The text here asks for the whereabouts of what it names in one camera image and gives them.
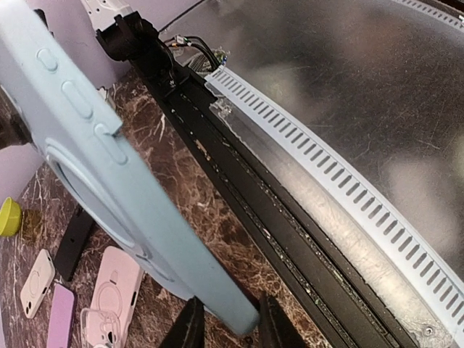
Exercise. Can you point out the black front rail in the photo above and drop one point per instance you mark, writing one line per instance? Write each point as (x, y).
(328, 288)

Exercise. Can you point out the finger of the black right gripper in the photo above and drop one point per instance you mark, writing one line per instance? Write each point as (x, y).
(14, 131)

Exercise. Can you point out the purple phone case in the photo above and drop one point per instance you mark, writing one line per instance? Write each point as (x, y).
(61, 317)

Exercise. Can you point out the black bare phone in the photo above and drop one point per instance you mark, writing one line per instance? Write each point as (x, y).
(73, 242)

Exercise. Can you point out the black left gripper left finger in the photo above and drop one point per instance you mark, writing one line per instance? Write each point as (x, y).
(188, 329)

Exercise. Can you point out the light blue phone case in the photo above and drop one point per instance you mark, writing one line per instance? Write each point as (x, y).
(80, 137)

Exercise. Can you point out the pink phone case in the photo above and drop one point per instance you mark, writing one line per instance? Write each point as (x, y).
(117, 286)

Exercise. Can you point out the white phone case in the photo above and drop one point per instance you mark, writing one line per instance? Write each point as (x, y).
(37, 283)

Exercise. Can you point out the clear acrylic cover plate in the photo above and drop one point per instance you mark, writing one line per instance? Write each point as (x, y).
(344, 127)

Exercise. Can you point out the clear phone case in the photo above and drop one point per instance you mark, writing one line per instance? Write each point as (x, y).
(99, 329)

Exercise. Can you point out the yellow-green bowl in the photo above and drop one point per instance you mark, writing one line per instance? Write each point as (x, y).
(10, 218)

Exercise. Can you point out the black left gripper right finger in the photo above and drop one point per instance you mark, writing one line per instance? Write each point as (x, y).
(275, 328)

